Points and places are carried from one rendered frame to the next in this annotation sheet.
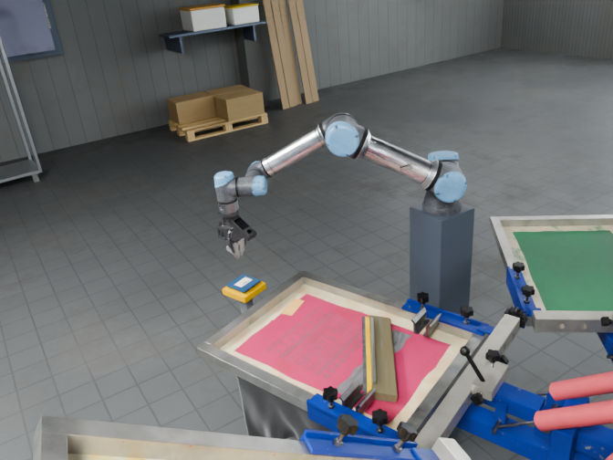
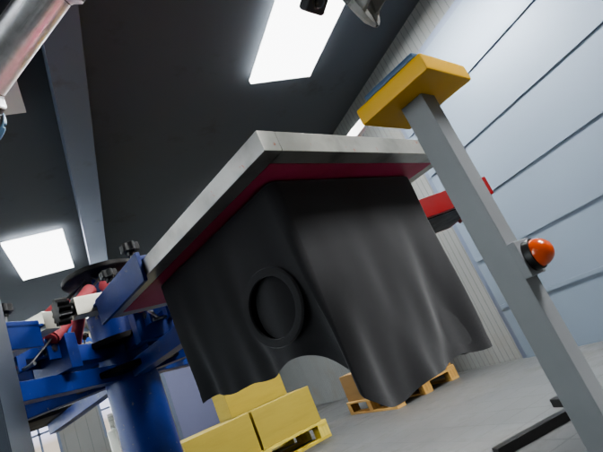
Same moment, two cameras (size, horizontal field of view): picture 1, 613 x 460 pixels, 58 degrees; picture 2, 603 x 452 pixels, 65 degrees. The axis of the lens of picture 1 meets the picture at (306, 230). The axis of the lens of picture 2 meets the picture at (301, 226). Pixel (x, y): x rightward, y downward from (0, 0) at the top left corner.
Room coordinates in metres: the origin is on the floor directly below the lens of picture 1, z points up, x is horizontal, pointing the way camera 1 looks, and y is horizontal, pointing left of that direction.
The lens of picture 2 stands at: (2.64, 0.08, 0.63)
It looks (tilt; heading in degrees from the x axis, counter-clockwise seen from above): 16 degrees up; 184
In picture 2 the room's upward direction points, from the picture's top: 24 degrees counter-clockwise
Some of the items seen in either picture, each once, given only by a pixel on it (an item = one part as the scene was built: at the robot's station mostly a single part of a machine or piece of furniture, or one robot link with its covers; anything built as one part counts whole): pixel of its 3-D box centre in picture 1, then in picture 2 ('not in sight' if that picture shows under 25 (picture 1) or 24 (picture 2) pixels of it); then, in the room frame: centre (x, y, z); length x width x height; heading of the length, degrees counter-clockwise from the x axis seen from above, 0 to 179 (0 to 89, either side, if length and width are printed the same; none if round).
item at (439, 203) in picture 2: not in sight; (415, 222); (0.34, 0.45, 1.06); 0.61 x 0.46 x 0.12; 110
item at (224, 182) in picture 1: (226, 187); not in sight; (1.97, 0.29, 1.39); 0.09 x 0.08 x 0.11; 84
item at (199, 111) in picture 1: (216, 110); not in sight; (7.91, 1.12, 0.22); 1.23 x 0.84 x 0.45; 120
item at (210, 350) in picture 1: (340, 343); (266, 234); (1.50, -0.08, 0.97); 0.79 x 0.58 x 0.04; 50
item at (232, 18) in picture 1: (241, 14); not in sight; (8.47, 0.64, 1.43); 0.43 x 0.35 x 0.24; 120
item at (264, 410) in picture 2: not in sight; (236, 426); (-2.05, -1.56, 0.42); 1.50 x 1.16 x 0.84; 119
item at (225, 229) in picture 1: (230, 224); not in sight; (1.97, 0.29, 1.23); 0.09 x 0.08 x 0.12; 48
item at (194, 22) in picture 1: (202, 17); not in sight; (8.18, 1.14, 1.45); 0.52 x 0.43 x 0.29; 120
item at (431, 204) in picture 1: (441, 195); not in sight; (2.01, -0.55, 1.25); 0.15 x 0.15 x 0.10
